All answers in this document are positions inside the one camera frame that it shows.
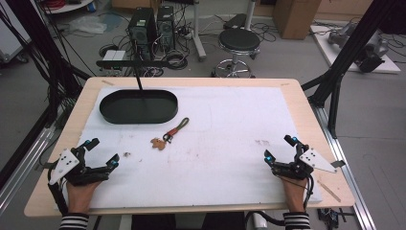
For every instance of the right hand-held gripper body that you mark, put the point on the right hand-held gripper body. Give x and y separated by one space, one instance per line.
314 159

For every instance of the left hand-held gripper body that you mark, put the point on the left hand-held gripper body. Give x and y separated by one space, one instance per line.
67 163

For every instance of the black oval tray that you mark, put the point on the black oval tray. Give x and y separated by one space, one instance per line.
139 108

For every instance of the person's left hand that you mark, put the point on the person's left hand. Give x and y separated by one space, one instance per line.
79 197

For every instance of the person's right hand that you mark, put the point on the person's right hand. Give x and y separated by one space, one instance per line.
295 195

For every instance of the white foam mat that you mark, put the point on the white foam mat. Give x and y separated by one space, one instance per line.
223 153

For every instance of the brown bear-shaped charm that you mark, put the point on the brown bear-shaped charm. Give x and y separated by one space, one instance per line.
158 143

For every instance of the white box on floor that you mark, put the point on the white box on floor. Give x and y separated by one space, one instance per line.
114 57

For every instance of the person's dark trouser legs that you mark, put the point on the person's dark trouser legs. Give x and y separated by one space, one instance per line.
188 222

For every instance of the white floor board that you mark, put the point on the white floor board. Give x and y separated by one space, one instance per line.
328 48

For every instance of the black round stool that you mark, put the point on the black round stool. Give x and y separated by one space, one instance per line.
238 40

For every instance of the grey robot parts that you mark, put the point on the grey robot parts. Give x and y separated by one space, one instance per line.
370 51

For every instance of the clear plastic bag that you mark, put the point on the clear plastic bag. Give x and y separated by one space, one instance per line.
87 25

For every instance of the large black computer tower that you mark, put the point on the large black computer tower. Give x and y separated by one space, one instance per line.
142 32

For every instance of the brown cardboard box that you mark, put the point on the brown cardboard box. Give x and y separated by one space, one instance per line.
295 17

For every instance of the flat black case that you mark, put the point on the flat black case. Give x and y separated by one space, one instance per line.
234 21

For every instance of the white round table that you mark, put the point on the white round table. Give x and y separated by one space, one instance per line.
68 6

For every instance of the slim black computer tower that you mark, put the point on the slim black computer tower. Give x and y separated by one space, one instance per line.
166 27

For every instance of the grey metal stand leg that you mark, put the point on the grey metal stand leg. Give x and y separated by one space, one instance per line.
198 32

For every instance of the aluminium rail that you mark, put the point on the aluminium rail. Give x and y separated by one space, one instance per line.
344 166
22 166

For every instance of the black camera stand bar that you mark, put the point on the black camera stand bar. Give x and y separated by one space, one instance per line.
134 64

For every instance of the black metal frame strut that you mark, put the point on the black metal frame strut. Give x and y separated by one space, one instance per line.
346 54
38 48

